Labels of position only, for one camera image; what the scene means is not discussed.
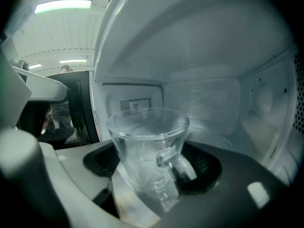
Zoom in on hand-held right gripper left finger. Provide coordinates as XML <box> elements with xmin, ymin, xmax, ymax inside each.
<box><xmin>54</xmin><ymin>139</ymin><xmax>127</xmax><ymax>228</ymax></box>

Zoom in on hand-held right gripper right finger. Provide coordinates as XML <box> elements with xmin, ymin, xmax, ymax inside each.
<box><xmin>159</xmin><ymin>141</ymin><xmax>292</xmax><ymax>228</ymax></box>

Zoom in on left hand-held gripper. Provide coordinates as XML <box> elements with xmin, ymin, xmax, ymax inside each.
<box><xmin>0</xmin><ymin>36</ymin><xmax>70</xmax><ymax>131</ymax></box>

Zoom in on clear glass cup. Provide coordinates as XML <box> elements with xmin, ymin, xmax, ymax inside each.
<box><xmin>106</xmin><ymin>107</ymin><xmax>198</xmax><ymax>214</ymax></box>

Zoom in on white microwave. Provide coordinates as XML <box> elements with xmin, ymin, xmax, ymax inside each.
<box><xmin>18</xmin><ymin>0</ymin><xmax>304</xmax><ymax>194</ymax></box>

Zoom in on person's light blue shirt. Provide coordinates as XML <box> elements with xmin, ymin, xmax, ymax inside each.
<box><xmin>4</xmin><ymin>0</ymin><xmax>36</xmax><ymax>40</ymax></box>

